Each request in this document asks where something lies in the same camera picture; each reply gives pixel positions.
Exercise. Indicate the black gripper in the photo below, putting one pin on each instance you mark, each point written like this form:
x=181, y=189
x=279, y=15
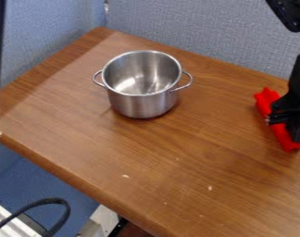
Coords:
x=286, y=107

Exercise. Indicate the red star-profile plastic bar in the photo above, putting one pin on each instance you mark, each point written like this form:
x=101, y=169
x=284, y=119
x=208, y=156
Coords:
x=264, y=100

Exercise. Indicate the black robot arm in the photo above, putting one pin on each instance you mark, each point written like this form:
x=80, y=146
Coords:
x=287, y=10

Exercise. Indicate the stainless steel pot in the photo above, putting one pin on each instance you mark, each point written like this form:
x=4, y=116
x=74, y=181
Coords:
x=143, y=80

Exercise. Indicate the white table support bracket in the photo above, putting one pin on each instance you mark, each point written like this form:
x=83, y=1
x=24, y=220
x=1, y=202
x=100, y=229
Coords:
x=101, y=223

